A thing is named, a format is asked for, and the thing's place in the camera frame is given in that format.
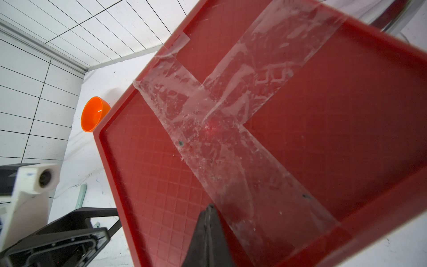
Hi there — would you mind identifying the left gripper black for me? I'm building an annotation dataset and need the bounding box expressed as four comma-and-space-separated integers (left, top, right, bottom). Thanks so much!
1, 208, 122, 267

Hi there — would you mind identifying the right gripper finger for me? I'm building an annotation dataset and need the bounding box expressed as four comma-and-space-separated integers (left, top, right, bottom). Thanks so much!
182, 204, 235, 267

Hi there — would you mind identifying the red drawer cabinet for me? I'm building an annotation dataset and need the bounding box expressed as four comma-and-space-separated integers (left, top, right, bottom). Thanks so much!
94, 1, 427, 267

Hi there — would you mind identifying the orange bowl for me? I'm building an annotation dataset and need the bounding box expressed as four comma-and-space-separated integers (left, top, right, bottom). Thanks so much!
81, 96, 111, 132

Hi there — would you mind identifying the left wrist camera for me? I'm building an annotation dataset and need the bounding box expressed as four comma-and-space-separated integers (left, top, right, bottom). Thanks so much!
1, 164, 61, 251

